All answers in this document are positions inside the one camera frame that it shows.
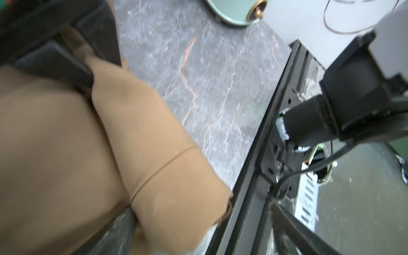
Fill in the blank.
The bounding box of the white slotted cable duct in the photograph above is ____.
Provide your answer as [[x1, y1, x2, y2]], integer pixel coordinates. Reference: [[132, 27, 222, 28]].
[[294, 172, 319, 232]]

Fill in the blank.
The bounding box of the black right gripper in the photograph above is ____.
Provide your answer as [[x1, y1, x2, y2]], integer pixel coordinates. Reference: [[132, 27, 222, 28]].
[[1, 0, 122, 92]]

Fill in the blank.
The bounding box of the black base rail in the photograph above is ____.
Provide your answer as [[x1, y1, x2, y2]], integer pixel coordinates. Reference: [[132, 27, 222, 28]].
[[206, 40, 314, 255]]

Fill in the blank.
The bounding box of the mint green toaster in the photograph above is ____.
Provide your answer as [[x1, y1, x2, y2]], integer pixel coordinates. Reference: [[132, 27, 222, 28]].
[[205, 0, 268, 27]]

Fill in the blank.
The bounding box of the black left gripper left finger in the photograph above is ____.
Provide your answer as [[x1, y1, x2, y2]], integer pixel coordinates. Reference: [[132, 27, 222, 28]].
[[73, 207, 138, 255]]

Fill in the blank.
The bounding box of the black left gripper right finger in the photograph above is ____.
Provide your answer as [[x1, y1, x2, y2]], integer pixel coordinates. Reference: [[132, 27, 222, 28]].
[[271, 203, 338, 255]]

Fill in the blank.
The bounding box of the tan brown skirt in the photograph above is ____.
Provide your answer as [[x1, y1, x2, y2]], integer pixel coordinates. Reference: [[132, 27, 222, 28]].
[[1, 28, 233, 255]]

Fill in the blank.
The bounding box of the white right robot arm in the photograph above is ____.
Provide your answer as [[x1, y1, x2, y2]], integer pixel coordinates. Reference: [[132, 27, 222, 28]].
[[1, 1, 408, 147]]

